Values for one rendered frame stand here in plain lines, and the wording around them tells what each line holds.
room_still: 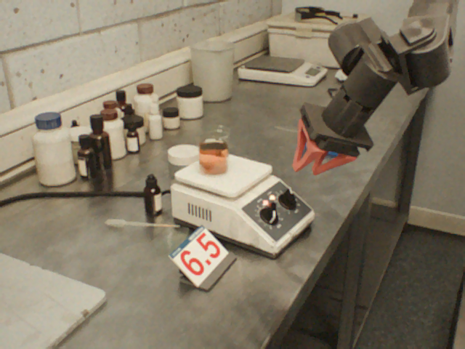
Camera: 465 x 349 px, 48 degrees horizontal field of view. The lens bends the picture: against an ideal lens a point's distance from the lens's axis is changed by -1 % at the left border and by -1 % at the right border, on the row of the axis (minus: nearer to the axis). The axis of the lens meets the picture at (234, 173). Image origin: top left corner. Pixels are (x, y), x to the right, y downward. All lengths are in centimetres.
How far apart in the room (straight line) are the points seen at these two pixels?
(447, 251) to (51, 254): 177
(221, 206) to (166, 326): 21
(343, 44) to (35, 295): 53
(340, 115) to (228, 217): 23
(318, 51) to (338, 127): 117
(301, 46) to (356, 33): 116
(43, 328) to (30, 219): 30
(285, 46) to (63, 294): 139
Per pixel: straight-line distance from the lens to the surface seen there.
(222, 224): 80
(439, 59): 71
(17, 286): 77
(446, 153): 231
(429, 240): 237
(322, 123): 73
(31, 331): 69
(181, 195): 83
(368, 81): 69
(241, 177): 82
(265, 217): 78
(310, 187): 99
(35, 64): 118
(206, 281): 73
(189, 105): 133
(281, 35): 192
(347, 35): 75
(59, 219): 93
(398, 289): 203
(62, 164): 103
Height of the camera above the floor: 119
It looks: 25 degrees down
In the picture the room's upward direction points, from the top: straight up
